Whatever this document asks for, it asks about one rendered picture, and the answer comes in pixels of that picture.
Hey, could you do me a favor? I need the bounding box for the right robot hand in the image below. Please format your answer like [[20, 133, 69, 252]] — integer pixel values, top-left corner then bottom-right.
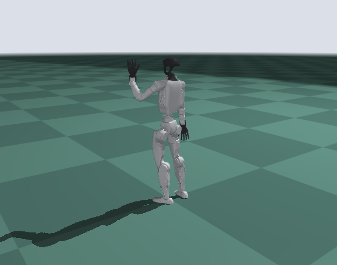
[[178, 121, 189, 140]]

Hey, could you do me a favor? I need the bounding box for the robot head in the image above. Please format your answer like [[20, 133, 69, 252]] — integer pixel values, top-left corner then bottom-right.
[[163, 57, 180, 81]]

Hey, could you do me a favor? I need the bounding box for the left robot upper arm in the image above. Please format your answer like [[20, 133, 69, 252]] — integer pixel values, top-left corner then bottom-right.
[[136, 81, 166, 102]]

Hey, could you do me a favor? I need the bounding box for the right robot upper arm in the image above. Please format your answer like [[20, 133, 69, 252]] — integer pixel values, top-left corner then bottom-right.
[[179, 81, 185, 108]]

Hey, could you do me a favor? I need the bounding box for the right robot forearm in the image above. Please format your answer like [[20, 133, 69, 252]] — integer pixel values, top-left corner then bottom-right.
[[178, 104, 185, 125]]

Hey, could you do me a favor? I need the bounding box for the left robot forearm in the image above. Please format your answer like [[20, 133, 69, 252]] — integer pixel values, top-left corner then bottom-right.
[[129, 77, 142, 99]]

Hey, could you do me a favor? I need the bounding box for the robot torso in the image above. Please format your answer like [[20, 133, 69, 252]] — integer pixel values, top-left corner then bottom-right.
[[158, 77, 182, 135]]

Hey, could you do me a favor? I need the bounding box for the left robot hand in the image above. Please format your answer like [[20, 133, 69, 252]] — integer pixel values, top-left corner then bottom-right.
[[127, 59, 140, 81]]

